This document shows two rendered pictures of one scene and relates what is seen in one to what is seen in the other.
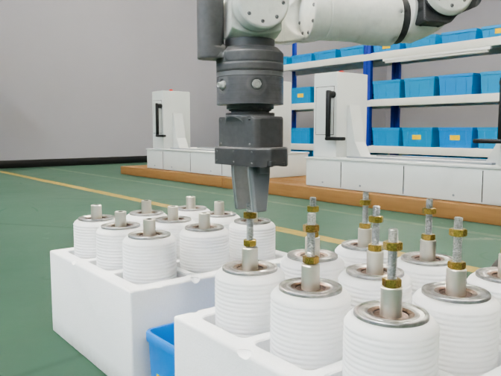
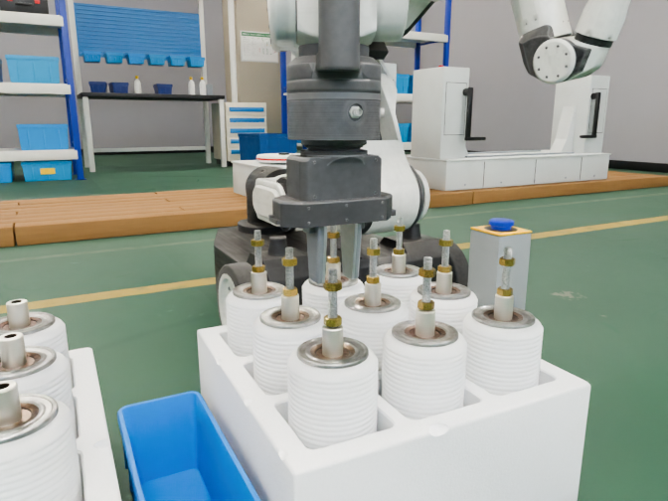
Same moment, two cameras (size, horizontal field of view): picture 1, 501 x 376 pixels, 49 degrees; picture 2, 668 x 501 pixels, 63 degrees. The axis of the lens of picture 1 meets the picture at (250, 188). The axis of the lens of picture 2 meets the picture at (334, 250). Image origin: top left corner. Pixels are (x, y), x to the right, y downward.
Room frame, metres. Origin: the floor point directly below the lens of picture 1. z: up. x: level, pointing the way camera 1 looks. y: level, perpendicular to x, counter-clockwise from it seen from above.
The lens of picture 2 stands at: (0.62, 0.52, 0.49)
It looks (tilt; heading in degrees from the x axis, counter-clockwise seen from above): 13 degrees down; 281
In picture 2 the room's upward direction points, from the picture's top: straight up
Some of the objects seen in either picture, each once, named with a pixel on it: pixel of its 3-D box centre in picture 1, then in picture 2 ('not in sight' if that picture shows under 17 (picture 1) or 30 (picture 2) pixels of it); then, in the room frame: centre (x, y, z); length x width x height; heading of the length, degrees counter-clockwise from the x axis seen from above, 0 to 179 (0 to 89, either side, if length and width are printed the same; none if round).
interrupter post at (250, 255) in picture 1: (250, 259); (332, 341); (0.73, 0.00, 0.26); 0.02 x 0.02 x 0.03
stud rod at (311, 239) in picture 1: (311, 245); (426, 289); (0.64, -0.07, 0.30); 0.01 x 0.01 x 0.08
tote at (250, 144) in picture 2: not in sight; (267, 152); (2.33, -4.68, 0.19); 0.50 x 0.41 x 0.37; 134
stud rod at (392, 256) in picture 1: (392, 265); (506, 277); (0.54, -0.14, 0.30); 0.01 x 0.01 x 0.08
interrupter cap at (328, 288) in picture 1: (310, 288); (424, 333); (0.64, -0.07, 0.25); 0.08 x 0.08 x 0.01
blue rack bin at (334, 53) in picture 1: (338, 57); not in sight; (7.17, -1.13, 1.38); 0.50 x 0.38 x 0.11; 129
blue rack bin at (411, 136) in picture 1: (429, 136); not in sight; (6.11, -1.99, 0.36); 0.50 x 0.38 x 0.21; 130
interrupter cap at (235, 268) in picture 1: (250, 268); (332, 352); (0.73, 0.00, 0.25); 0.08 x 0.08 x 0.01
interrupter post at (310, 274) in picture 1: (310, 277); (424, 322); (0.64, -0.07, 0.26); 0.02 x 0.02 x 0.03
